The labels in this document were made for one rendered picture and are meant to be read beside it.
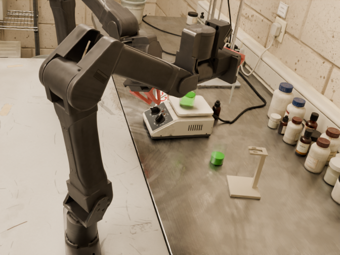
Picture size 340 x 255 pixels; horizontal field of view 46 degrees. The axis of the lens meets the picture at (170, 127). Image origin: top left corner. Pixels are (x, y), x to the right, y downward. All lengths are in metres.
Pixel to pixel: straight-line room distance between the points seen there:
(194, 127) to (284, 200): 0.35
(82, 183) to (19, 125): 0.55
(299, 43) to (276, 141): 0.45
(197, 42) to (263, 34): 1.06
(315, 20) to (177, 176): 0.80
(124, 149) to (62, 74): 0.57
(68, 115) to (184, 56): 0.30
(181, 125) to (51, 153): 0.39
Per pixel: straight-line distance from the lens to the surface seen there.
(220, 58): 0.89
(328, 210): 1.14
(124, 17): 1.08
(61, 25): 1.25
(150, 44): 1.03
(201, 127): 1.24
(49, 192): 1.02
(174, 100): 1.27
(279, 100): 1.44
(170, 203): 1.00
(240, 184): 1.10
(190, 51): 0.83
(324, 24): 1.52
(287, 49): 1.69
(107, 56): 0.63
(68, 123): 0.67
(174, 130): 1.22
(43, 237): 0.91
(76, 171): 0.75
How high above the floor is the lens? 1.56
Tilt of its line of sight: 31 degrees down
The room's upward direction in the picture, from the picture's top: 8 degrees clockwise
